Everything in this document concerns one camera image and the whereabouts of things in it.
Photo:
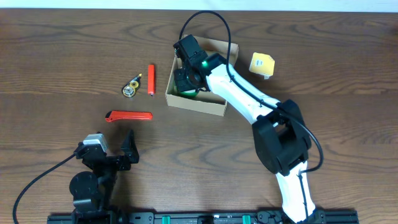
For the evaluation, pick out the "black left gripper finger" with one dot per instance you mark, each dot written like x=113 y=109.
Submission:
x=83 y=147
x=129 y=148

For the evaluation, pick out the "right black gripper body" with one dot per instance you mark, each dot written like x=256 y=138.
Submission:
x=183 y=81

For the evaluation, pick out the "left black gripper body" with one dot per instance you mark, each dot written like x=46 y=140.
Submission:
x=116 y=163

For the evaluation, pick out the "green tape roll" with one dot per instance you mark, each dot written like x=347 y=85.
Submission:
x=188 y=94

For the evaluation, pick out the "brown cardboard box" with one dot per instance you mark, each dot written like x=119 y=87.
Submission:
x=205 y=101

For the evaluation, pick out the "red stapler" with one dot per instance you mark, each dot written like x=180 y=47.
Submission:
x=151 y=80

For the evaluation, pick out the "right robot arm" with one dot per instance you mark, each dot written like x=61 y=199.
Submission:
x=281 y=138

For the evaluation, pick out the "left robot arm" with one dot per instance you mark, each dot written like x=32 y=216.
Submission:
x=92 y=190

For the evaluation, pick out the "red utility knife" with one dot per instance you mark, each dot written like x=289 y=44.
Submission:
x=116 y=115

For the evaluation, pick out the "yellow correction tape dispenser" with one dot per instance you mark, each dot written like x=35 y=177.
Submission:
x=129 y=89

